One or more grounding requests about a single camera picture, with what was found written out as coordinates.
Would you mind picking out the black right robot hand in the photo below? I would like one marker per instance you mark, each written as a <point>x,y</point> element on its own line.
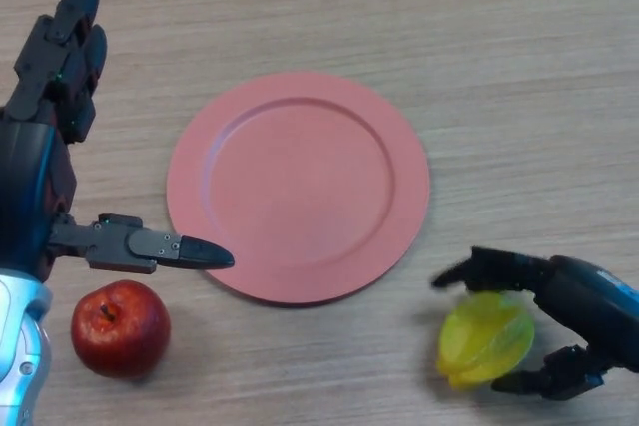
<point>594,306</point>

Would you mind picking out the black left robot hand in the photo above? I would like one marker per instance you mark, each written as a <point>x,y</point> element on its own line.
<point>25,181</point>

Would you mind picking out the yellow starfruit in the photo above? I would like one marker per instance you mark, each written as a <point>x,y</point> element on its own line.
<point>479,341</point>

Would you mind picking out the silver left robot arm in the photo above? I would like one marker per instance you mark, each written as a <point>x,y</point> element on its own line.
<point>20,346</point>

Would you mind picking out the pink round plate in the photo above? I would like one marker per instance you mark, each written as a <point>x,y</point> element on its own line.
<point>299,186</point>

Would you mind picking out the red apple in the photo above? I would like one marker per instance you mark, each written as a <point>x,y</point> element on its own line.
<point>122,331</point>

